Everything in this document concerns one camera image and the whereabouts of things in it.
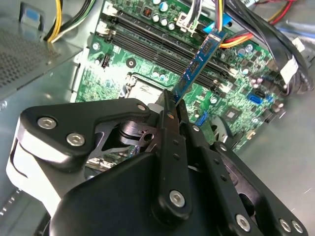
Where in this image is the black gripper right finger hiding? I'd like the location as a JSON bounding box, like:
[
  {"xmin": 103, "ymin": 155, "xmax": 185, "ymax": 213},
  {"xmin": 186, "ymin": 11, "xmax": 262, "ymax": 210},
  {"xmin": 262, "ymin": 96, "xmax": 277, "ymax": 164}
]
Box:
[{"xmin": 176, "ymin": 99, "xmax": 310, "ymax": 236}]

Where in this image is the blue RAM stick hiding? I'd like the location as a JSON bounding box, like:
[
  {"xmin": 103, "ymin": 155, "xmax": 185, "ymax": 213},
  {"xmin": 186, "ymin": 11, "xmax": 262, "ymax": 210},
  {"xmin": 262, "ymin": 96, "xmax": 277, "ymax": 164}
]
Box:
[{"xmin": 175, "ymin": 28, "xmax": 227, "ymax": 107}]

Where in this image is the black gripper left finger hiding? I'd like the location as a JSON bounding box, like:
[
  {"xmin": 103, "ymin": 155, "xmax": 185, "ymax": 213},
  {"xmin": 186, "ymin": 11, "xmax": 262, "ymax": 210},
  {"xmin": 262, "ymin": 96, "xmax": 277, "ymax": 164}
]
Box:
[{"xmin": 6, "ymin": 90, "xmax": 194, "ymax": 223}]

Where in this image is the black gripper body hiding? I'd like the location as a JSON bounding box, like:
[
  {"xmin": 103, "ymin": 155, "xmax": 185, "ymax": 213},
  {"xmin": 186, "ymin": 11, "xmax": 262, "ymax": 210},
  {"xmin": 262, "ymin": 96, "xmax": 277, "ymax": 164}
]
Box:
[{"xmin": 49, "ymin": 152, "xmax": 232, "ymax": 236}]

